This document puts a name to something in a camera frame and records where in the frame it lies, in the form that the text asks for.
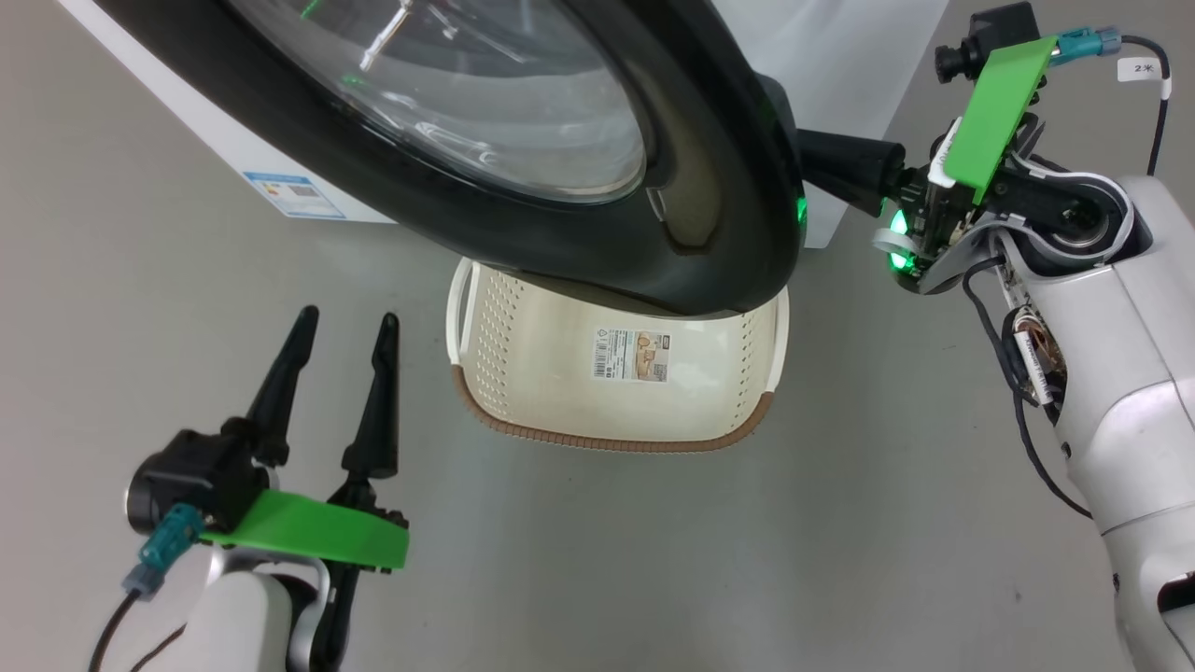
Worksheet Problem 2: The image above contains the camera cable teal plug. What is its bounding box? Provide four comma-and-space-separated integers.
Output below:
89, 504, 204, 672
1050, 26, 1174, 178

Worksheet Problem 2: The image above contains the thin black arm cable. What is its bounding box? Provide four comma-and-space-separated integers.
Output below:
962, 261, 1093, 520

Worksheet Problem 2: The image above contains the right camera cable teal plug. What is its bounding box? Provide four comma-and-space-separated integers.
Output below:
1050, 26, 1174, 178

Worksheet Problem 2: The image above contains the white front-load washing machine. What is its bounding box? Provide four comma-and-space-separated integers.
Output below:
56, 0, 949, 250

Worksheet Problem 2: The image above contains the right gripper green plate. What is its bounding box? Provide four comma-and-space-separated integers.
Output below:
796, 35, 1061, 295

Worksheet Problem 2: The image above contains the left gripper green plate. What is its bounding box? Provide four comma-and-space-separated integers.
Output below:
202, 305, 410, 665

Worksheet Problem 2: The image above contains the cream plastic basket brown rim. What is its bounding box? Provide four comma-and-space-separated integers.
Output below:
446, 257, 791, 455

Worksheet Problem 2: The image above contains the left camera cable teal plug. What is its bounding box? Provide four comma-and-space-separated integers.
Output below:
89, 504, 204, 672

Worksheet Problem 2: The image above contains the paper basket label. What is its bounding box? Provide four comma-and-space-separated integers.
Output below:
590, 327, 671, 384

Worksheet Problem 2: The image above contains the black round glass washer door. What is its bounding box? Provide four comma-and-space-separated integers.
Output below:
93, 0, 808, 316

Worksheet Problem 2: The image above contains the blue white energy label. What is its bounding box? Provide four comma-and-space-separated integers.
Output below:
243, 171, 346, 221

